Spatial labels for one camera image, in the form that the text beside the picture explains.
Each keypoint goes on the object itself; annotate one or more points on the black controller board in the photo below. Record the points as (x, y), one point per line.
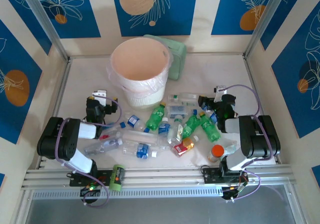
(90, 190)
(232, 191)

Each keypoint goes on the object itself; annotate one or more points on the pale green plastic lid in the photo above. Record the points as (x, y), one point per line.
(177, 61)

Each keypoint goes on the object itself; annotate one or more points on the large clear plastic bottle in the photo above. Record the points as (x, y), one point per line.
(140, 136)

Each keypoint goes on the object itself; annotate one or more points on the aluminium frame post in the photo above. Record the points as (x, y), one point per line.
(42, 21)
(265, 21)

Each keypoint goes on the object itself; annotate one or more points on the clear bottle green cap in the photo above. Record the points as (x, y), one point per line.
(175, 132)

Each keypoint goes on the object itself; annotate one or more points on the thin aluminium rail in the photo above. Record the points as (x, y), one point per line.
(212, 56)

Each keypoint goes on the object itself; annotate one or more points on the clear bottle pale blue label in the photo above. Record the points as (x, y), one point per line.
(177, 111)

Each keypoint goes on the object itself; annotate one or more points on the clear bottle dark label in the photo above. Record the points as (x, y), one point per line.
(107, 145)

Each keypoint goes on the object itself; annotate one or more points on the orange cap bottle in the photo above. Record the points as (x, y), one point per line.
(217, 150)

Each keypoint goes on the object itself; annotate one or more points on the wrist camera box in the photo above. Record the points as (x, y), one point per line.
(221, 90)
(100, 93)

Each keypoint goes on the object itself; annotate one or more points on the crumpled clear plastic bottle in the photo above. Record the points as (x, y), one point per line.
(230, 148)

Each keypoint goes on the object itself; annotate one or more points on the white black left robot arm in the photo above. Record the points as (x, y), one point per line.
(50, 138)

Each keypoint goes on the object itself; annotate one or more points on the clear plastic bin liner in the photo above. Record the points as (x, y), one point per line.
(112, 75)

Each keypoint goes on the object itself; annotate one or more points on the clear bottle green label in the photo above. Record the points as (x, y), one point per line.
(186, 97)

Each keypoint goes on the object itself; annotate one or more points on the white plastic bucket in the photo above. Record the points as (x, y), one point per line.
(140, 58)

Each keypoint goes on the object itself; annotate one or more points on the red gold tea bottle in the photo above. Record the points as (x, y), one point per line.
(183, 147)

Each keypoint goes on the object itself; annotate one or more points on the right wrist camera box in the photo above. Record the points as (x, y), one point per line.
(221, 90)

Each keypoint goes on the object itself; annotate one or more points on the long aluminium base rail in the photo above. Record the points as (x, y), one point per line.
(162, 176)

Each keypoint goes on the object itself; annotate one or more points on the green tape roll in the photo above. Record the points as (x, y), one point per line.
(116, 177)

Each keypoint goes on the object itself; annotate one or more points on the blue label bottle white cap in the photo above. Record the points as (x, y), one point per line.
(163, 128)
(142, 150)

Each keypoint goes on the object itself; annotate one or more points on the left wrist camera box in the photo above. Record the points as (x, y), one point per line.
(100, 93)

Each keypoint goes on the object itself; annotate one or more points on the green Sprite bottle yellow cap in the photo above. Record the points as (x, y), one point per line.
(190, 125)
(211, 131)
(155, 117)

